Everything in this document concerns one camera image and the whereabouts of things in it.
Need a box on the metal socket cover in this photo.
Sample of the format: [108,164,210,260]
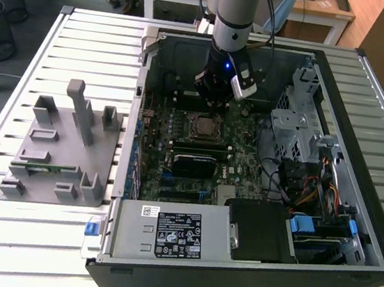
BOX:
[184,111,225,144]

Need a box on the green RAM stick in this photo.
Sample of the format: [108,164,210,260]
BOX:
[24,161,77,176]

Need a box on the coloured wire bundle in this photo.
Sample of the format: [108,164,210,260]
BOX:
[295,153,347,218]

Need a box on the silver CPU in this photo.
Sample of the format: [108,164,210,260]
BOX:
[195,117,217,137]

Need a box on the black phone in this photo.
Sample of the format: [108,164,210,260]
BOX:
[335,0,353,13]

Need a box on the silver chipset heatsink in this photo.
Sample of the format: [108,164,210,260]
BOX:
[215,183,237,207]

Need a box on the silver power supply unit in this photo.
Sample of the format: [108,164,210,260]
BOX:
[97,194,243,274]

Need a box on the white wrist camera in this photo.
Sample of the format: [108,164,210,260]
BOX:
[228,59,262,102]

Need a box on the silver drive cage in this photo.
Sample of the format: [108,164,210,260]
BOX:
[265,63,331,167]

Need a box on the black plastic shroud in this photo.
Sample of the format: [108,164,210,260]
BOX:
[223,197,303,268]

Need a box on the black PC case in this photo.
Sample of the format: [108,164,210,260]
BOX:
[82,18,384,287]

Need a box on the hard disk in blue carrier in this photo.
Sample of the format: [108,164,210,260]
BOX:
[285,211,358,248]

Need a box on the grey parts rack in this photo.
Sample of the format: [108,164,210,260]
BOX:
[0,71,131,215]

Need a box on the black RAM stick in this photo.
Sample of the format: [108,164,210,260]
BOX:
[173,145,230,162]

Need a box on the black RAM slot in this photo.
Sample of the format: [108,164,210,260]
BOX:
[174,90,199,104]
[173,98,210,114]

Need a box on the blue case latch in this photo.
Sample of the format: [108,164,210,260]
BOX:
[84,220,103,239]

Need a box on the green motherboard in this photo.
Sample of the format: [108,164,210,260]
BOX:
[129,88,271,215]

